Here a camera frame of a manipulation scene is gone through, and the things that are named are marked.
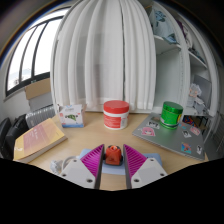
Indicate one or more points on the brown cardboard box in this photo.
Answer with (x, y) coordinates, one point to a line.
(37, 88)

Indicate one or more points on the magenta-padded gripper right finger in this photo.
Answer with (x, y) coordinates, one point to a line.
(150, 171)

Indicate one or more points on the colourful patterned bag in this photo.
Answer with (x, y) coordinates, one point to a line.
(190, 120)

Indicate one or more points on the black chair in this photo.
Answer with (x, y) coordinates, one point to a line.
(11, 133)

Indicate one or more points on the white curtain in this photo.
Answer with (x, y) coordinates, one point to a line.
(100, 56)

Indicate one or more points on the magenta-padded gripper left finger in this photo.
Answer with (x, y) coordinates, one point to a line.
(76, 171)

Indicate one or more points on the orange charger block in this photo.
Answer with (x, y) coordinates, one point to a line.
(113, 155)

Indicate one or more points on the white shelf unit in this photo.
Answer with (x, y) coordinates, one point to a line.
(170, 73)

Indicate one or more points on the white jar with red lid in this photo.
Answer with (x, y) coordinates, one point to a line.
(116, 116)

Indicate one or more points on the small white printed carton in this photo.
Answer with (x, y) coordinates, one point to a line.
(71, 116)

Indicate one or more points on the yellow paperback book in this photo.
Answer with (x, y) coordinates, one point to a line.
(36, 140)

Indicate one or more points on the grey ribbed radiator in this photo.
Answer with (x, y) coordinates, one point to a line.
(39, 116)

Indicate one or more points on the green metal tin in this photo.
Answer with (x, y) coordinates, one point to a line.
(171, 116)

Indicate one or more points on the silver laptop with stickers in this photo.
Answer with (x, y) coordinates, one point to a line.
(166, 140)

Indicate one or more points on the dark-framed window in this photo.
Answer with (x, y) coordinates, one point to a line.
(28, 60)

